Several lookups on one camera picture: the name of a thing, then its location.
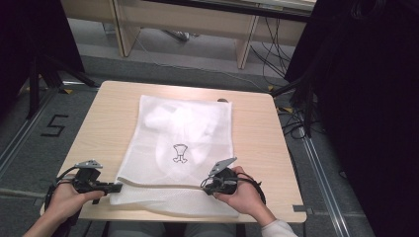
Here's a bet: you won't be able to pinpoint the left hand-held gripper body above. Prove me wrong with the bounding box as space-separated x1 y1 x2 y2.
72 159 107 196

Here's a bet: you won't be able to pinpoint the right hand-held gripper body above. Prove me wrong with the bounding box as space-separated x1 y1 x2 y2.
208 156 239 197

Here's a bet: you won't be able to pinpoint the white mesh laundry bag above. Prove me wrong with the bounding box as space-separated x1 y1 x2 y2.
109 94 241 219

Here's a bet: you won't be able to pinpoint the person's right hand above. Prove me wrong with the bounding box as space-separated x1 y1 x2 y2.
213 165 277 228

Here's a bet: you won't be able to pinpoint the person's left hand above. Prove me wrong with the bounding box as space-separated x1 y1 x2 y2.
45 179 106 224

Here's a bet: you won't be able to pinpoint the person's legs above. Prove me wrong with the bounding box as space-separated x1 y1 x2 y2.
108 221 239 237

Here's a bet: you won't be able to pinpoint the white clothing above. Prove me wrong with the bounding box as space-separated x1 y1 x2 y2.
142 100 219 176

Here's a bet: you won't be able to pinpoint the grey tape strip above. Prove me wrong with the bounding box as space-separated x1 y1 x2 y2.
292 204 314 215

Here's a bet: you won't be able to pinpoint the black metal stand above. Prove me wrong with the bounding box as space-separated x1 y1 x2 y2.
25 53 100 120
271 74 318 138

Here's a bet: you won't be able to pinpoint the black curtain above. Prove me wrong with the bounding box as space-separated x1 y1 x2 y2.
284 0 419 237
0 0 86 115

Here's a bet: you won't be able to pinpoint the grey power strip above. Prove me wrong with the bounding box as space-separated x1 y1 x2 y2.
161 29 201 42

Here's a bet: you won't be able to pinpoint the light wooden desk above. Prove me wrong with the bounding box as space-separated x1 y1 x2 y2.
59 0 318 70

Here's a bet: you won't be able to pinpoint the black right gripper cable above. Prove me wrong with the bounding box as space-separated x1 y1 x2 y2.
236 171 267 205

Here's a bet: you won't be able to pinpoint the metal floor rail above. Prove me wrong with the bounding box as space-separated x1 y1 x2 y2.
0 88 57 177
299 133 351 237

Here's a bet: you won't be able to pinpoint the black floor cables tangle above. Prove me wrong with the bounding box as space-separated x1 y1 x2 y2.
277 104 328 140

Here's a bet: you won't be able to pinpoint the black hanging cables bundle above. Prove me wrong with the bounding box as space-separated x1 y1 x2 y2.
249 16 298 81

